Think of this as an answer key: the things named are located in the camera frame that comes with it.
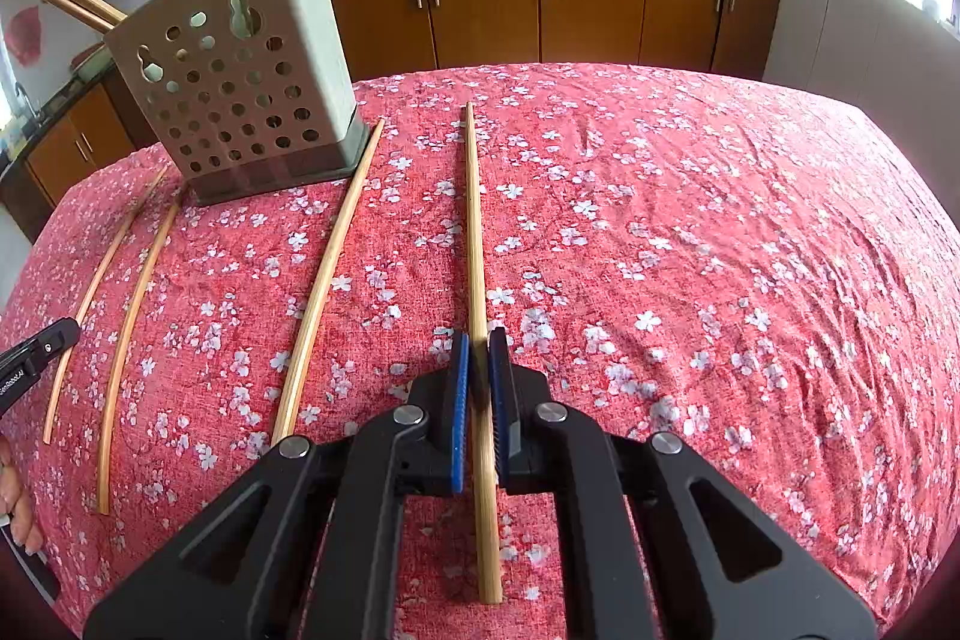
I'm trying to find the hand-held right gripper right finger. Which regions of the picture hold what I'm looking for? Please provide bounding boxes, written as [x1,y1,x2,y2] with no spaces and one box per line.
[486,325,879,640]

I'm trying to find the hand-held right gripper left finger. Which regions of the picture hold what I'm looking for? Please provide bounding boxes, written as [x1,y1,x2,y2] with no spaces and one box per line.
[82,331,473,640]

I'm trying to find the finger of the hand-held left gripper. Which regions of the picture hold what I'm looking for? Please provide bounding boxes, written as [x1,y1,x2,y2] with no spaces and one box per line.
[18,318,82,363]

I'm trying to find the beige perforated utensil holder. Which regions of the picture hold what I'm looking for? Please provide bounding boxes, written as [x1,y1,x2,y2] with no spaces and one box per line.
[103,0,373,207]

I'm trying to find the person's left hand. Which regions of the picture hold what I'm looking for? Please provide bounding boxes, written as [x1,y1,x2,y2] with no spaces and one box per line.
[0,436,47,555]

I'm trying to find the red floral tablecloth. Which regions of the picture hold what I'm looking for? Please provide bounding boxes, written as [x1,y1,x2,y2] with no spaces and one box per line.
[0,59,960,640]

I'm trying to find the hanging red plastic bag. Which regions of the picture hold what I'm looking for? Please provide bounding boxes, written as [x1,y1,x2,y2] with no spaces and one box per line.
[8,5,45,68]

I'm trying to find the wooden lower kitchen cabinets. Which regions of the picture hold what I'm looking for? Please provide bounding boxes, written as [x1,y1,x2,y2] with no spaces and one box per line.
[0,0,785,236]

